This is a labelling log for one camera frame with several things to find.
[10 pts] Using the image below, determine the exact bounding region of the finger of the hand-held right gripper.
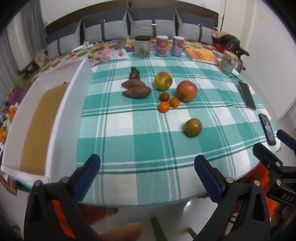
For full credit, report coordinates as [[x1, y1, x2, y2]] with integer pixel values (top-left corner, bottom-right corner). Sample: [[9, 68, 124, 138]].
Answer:
[[253, 143, 283, 173], [277, 129, 296, 146]]

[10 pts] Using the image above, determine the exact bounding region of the can with orange label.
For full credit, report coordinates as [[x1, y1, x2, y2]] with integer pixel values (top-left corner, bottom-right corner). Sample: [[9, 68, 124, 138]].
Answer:
[[156, 35, 168, 57]]

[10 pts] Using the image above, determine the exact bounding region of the brown green round fruit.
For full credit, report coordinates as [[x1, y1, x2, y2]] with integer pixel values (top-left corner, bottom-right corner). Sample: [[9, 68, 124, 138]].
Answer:
[[184, 118, 203, 138]]

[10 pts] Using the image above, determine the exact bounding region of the person's orange-clad leg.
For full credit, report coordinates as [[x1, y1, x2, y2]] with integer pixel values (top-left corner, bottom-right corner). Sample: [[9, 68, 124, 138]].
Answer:
[[228, 160, 296, 234], [50, 199, 144, 241]]

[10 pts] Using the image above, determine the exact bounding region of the red apple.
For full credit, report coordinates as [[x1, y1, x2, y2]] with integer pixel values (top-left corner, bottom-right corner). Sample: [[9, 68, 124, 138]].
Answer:
[[176, 80, 198, 102]]

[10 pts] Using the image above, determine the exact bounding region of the yellow apple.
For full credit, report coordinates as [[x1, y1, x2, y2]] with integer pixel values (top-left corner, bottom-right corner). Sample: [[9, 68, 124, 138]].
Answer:
[[154, 72, 173, 91]]

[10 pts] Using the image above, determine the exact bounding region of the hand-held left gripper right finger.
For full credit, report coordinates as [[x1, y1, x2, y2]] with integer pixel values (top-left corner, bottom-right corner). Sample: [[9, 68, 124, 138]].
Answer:
[[194, 154, 271, 241]]

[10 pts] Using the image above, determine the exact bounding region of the dark cloth bundle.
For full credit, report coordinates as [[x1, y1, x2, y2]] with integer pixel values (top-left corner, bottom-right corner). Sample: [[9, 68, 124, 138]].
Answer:
[[211, 30, 250, 70]]

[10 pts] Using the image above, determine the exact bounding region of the clear plastic bag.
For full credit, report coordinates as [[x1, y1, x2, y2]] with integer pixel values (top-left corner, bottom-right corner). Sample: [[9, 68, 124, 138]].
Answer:
[[35, 52, 49, 67]]

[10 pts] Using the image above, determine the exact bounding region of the white power strip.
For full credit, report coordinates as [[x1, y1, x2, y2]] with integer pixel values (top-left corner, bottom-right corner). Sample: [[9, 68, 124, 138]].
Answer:
[[70, 45, 89, 53]]

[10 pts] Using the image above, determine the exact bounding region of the pink snack packet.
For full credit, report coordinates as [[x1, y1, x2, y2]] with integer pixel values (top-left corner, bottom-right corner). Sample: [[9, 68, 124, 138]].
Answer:
[[90, 49, 126, 68]]

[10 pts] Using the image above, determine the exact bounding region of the orange book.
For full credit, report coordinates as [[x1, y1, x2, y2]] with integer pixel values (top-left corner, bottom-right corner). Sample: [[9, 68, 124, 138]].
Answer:
[[184, 47, 220, 65]]

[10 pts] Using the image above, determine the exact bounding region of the small jar with colourful label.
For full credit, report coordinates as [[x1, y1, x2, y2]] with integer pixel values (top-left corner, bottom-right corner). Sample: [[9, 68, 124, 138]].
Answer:
[[219, 51, 238, 74]]

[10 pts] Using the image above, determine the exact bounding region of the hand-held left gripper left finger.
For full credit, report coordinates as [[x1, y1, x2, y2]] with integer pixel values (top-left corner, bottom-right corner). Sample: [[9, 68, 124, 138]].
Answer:
[[24, 153, 101, 241]]

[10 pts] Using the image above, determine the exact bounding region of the clear jar with black lid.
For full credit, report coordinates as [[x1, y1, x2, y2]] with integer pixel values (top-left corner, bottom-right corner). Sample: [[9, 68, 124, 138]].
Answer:
[[134, 35, 151, 58]]

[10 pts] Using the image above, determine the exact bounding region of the red-white can right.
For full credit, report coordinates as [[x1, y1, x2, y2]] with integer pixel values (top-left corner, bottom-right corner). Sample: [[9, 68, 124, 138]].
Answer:
[[171, 36, 185, 57]]

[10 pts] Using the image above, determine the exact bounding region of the sweet potato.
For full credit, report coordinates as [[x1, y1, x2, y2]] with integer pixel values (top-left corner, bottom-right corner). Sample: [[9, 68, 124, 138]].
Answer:
[[122, 86, 152, 100], [121, 79, 146, 88]]

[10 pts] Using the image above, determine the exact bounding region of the black phone with colourful case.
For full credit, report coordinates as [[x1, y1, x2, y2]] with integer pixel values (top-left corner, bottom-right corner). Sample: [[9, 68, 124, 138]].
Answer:
[[258, 113, 277, 146]]

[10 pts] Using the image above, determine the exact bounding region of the white box with brown liner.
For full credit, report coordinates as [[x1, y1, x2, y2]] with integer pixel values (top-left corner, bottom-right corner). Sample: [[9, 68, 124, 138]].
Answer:
[[0, 57, 93, 190]]

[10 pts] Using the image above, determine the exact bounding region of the grey pillow with strap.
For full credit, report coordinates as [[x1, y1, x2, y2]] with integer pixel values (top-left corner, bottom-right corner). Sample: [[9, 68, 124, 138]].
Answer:
[[175, 10, 219, 44], [81, 10, 129, 42], [46, 20, 82, 59], [127, 7, 177, 37]]

